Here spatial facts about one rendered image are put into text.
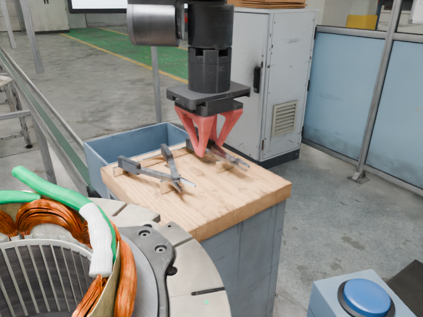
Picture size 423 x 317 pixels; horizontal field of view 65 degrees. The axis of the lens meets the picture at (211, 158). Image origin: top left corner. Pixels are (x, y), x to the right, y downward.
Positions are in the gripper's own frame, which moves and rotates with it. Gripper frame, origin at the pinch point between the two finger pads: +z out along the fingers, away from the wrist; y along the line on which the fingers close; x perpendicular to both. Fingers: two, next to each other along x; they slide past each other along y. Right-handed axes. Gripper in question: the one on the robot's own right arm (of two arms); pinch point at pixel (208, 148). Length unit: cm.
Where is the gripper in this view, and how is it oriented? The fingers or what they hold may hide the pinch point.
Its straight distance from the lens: 49.5
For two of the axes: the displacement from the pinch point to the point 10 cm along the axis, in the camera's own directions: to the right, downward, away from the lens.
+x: 6.2, 3.7, -6.9
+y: -7.8, 2.7, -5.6
